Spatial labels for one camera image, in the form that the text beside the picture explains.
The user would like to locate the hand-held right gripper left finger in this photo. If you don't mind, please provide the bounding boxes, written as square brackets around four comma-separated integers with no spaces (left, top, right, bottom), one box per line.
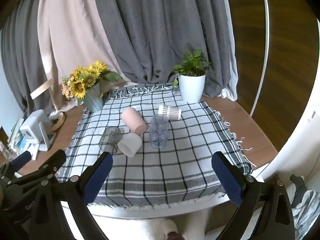
[64,151,114,240]

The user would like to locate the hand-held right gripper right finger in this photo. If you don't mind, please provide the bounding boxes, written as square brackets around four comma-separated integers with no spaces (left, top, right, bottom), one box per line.
[211,151,297,240]

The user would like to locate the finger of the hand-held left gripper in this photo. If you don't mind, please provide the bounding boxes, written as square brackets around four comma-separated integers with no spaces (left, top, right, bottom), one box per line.
[24,149,67,188]
[9,151,32,178]

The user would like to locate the grey transparent cup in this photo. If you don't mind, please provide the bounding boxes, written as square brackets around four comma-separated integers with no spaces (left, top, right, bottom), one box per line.
[98,127,124,154]

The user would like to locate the pink cup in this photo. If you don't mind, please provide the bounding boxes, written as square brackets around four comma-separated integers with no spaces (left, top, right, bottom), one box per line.
[121,107,148,134]

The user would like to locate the clear transparent cup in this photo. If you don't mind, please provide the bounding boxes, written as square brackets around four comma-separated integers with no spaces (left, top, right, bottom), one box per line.
[149,114,169,150]

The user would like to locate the white dotted cup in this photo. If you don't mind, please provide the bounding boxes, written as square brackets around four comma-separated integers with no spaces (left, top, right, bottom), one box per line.
[158,104,182,121]

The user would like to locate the pile of small boxes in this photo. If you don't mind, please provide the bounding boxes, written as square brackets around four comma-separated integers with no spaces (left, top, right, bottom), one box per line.
[7,117,38,161]

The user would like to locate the white desktop device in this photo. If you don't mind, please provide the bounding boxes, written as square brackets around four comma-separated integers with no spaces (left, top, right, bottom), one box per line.
[19,109,54,152]

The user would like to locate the checked grey white tablecloth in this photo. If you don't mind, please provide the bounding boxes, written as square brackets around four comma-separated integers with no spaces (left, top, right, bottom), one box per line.
[57,84,256,209]

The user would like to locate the beige curtain tieback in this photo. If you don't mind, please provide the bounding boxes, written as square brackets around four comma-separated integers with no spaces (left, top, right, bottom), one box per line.
[30,78,54,100]

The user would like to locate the blue ribbed vase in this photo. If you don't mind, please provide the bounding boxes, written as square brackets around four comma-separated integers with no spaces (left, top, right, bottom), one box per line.
[83,81,104,113]

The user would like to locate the white slipper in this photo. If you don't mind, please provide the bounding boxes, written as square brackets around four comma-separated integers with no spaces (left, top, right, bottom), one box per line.
[160,219,179,236]

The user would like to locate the grey white cloth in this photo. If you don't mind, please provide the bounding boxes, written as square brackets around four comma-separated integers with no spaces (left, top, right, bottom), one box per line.
[289,173,320,233]

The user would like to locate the sunflower bouquet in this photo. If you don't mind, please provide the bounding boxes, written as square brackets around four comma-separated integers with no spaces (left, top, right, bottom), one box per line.
[61,60,122,106]

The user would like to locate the narrow grey curtain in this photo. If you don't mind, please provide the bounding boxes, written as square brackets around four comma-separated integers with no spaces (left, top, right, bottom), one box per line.
[0,0,58,120]

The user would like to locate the white plant pot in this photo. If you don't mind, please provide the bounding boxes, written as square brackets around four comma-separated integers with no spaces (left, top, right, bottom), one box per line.
[178,73,206,103]

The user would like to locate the beige curtain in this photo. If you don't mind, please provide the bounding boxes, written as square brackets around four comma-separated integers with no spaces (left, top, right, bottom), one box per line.
[37,0,139,113]

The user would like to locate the green pothos plant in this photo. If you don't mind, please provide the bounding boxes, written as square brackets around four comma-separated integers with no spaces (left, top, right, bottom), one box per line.
[170,49,216,88]

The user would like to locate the white sheer curtain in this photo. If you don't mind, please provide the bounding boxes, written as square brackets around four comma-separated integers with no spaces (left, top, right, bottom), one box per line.
[219,0,238,101]

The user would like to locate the white hoop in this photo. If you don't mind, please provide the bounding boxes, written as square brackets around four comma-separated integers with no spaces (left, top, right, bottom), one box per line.
[248,0,272,117]

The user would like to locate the wide grey curtain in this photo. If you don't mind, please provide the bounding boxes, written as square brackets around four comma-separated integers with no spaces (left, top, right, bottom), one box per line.
[92,0,234,100]

